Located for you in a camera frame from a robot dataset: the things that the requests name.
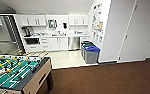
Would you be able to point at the black lidded waste bin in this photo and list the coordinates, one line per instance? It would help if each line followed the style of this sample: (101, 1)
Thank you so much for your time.
(85, 42)

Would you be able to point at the white two-door sink cabinet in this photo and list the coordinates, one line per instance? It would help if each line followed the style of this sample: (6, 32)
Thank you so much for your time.
(58, 43)

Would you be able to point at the chrome faucet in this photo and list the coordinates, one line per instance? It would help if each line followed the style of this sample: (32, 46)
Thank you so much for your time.
(59, 33)

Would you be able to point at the large printed notice poster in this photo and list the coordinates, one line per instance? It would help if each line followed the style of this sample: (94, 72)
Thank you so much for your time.
(96, 15)

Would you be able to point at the built-in black microwave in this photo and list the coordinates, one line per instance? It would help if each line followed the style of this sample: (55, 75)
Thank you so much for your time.
(32, 41)

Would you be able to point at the white door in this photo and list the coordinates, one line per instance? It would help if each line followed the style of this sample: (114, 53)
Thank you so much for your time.
(139, 30)

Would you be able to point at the green foosball table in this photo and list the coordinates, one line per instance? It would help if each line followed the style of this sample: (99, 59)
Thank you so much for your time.
(11, 74)

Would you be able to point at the stainless steel refrigerator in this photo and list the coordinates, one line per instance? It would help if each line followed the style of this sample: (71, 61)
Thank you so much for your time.
(4, 35)

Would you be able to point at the blue wall sign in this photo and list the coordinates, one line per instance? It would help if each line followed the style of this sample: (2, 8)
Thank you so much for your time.
(93, 35)

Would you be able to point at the green wall sign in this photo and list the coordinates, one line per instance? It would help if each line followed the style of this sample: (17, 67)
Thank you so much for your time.
(96, 36)

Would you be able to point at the black and white wall sign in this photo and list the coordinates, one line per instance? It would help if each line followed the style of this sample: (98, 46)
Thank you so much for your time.
(100, 38)

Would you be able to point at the white two-door wall cabinet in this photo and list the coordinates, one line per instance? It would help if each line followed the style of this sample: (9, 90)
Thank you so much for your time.
(32, 20)

